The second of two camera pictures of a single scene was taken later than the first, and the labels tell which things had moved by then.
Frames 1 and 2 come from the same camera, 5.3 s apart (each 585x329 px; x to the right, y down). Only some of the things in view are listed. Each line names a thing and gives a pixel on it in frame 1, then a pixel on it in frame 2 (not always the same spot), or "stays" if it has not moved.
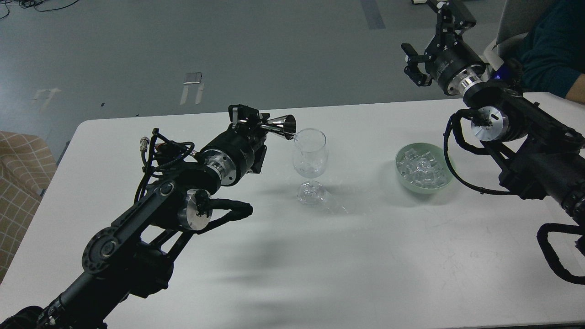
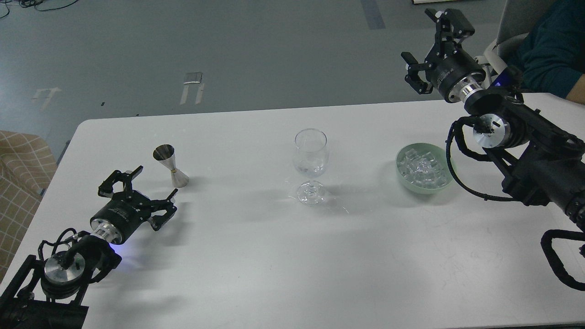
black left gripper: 231,154 to 120,218
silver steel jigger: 285,125 to 165,153
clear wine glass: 311,151 stays
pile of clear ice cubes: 422,169 stays
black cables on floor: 28,3 stays
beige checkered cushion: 27,166 stays
